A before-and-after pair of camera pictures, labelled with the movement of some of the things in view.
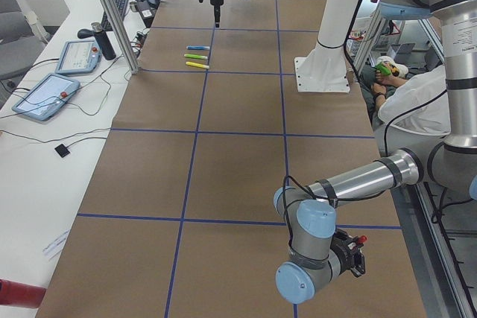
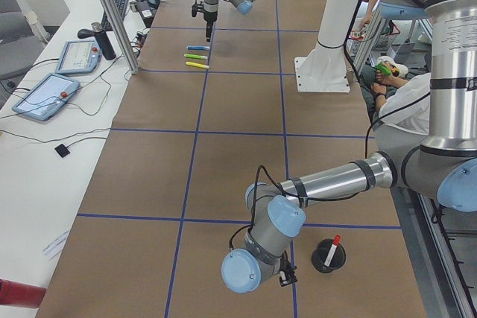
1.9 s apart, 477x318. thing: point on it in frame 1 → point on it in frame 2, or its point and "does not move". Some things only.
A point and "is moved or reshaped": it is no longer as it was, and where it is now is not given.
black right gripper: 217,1 → 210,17
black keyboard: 120,2 does not move
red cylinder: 21,295 does not move
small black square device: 62,150 does not move
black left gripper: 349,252 → 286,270
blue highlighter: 197,48 does not move
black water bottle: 103,42 does not move
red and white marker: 362,239 is moved or reshaped
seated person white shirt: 417,103 does not move
